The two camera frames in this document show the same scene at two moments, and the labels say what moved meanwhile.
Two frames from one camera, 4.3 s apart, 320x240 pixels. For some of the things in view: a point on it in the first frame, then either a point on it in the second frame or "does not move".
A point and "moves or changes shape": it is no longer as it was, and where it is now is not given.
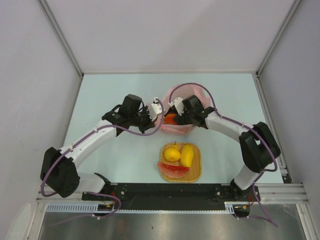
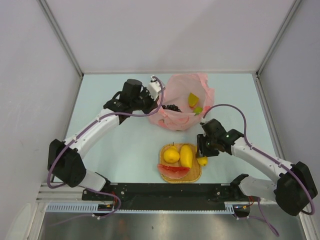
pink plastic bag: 183,91 moves or changes shape
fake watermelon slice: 172,171 does not move
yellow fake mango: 186,156 does not move
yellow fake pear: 172,154 does not move
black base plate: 177,196 does not move
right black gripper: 180,119 -> 201,139
